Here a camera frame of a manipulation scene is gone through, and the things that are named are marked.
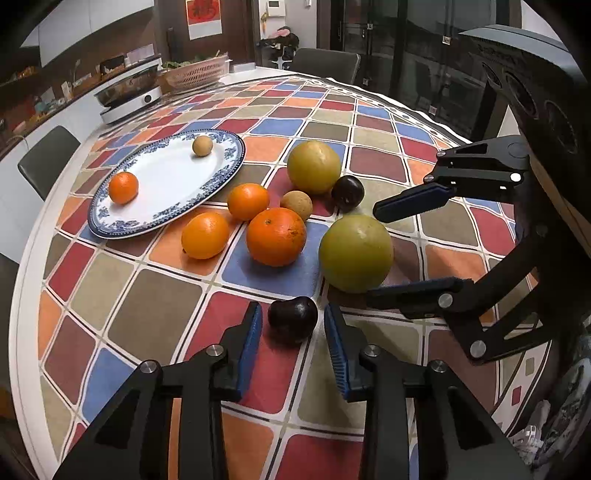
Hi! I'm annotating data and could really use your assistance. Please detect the steel pot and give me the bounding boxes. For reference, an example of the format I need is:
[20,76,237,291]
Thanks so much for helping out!
[93,65,162,106]

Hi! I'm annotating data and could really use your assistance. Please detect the red and white wall poster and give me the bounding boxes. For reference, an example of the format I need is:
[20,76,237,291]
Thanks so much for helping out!
[186,0,223,40]

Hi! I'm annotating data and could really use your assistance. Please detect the pink plastic basket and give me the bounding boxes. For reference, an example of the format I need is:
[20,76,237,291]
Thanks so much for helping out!
[164,55,230,90]

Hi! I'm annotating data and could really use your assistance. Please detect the blue patterned white plate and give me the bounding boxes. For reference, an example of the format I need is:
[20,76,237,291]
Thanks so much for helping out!
[88,129,245,240]

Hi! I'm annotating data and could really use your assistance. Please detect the large orange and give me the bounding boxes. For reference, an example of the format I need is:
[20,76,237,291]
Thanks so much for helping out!
[246,207,308,267]

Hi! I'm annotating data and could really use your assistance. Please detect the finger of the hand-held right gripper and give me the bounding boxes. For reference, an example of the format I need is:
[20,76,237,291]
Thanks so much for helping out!
[372,135,532,223]
[366,225,563,366]

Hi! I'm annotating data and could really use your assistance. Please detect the dark wooden door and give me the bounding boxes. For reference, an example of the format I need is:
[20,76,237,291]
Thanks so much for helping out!
[154,0,257,65]

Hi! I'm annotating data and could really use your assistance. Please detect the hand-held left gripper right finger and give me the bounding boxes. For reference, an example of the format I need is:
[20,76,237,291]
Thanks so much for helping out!
[323,303,539,480]

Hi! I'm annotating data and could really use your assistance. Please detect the small mandarin orange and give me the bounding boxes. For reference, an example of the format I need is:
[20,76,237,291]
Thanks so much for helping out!
[227,183,271,221]
[108,172,140,205]

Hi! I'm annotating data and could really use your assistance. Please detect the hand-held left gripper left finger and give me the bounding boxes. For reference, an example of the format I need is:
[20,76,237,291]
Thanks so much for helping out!
[53,301,264,480]

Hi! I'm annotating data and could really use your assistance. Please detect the large yellow-green round fruit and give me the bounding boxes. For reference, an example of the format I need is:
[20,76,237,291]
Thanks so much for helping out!
[287,141,343,195]
[318,215,394,294]

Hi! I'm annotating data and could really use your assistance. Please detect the medium orange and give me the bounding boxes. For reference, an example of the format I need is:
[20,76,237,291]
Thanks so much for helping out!
[181,212,230,260]

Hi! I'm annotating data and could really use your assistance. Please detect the white induction cooker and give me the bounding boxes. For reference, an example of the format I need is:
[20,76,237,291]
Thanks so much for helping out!
[98,85,163,125]

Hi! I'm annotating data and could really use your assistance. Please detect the person's patterned clothing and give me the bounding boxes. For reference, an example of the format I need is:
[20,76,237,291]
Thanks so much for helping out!
[508,332,591,480]

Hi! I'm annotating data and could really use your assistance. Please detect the dark grey dining chair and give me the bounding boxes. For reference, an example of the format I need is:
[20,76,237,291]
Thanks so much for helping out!
[291,47,362,85]
[17,126,81,201]

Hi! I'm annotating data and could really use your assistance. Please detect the green leafy vegetables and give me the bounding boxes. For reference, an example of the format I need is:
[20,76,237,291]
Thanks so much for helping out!
[159,58,218,71]

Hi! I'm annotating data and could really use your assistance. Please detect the dark purple plum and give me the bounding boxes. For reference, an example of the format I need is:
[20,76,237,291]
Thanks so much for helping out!
[268,296,319,346]
[331,175,365,213]

